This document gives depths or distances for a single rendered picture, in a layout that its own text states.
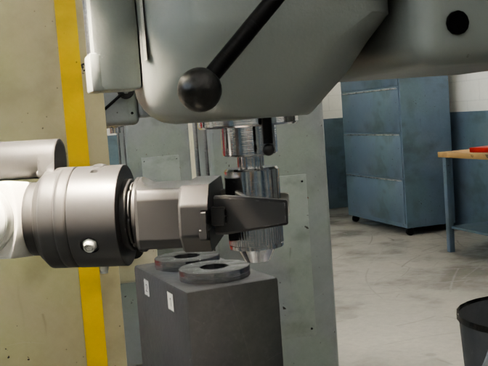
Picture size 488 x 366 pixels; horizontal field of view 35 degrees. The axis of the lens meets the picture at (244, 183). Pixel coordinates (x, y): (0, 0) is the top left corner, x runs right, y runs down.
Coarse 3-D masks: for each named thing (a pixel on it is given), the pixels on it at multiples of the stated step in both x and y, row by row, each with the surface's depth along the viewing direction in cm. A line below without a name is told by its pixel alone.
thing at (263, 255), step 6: (240, 252) 67; (246, 252) 66; (252, 252) 66; (258, 252) 66; (264, 252) 66; (270, 252) 66; (246, 258) 66; (252, 258) 66; (258, 258) 66; (264, 258) 66; (270, 258) 67
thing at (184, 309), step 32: (160, 256) 108; (192, 256) 109; (160, 288) 100; (192, 288) 92; (224, 288) 92; (256, 288) 94; (160, 320) 101; (192, 320) 91; (224, 320) 93; (256, 320) 94; (160, 352) 102; (192, 352) 91; (224, 352) 93; (256, 352) 95
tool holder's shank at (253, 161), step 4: (240, 156) 65; (244, 156) 65; (248, 156) 65; (252, 156) 65; (256, 156) 66; (260, 156) 66; (240, 160) 66; (244, 160) 66; (248, 160) 65; (252, 160) 65; (256, 160) 66; (260, 160) 66; (240, 164) 66; (244, 164) 66; (248, 164) 65; (252, 164) 65; (256, 164) 66; (260, 164) 66
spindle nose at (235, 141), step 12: (228, 132) 65; (240, 132) 64; (252, 132) 64; (276, 132) 66; (228, 144) 65; (240, 144) 64; (252, 144) 64; (264, 144) 64; (276, 144) 66; (228, 156) 65
